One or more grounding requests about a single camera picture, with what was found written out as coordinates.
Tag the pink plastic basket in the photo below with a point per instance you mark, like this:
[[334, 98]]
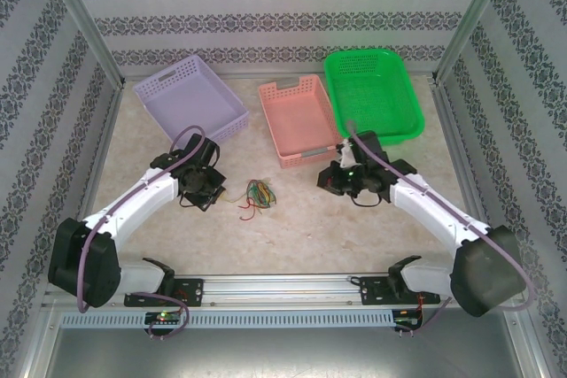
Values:
[[297, 117]]

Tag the purple plastic basket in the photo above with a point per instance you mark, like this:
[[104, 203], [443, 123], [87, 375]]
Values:
[[195, 103]]

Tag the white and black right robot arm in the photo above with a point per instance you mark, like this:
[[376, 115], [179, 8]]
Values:
[[425, 205]]

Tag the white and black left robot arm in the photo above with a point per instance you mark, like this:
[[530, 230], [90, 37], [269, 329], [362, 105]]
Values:
[[133, 201]]

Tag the green plastic basket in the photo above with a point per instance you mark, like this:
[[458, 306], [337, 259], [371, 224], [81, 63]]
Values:
[[376, 94]]

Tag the aluminium table edge beam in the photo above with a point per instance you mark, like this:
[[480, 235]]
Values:
[[456, 130], [114, 121]]

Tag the small circuit board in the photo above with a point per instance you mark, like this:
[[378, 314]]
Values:
[[164, 318], [407, 320]]

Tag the grey metal panel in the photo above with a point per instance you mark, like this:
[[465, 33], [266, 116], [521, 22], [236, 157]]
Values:
[[283, 356]]

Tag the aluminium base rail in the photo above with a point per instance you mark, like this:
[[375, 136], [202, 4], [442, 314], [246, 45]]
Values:
[[279, 289]]

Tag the aluminium frame post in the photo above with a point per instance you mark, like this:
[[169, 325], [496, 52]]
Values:
[[478, 10], [80, 10]]

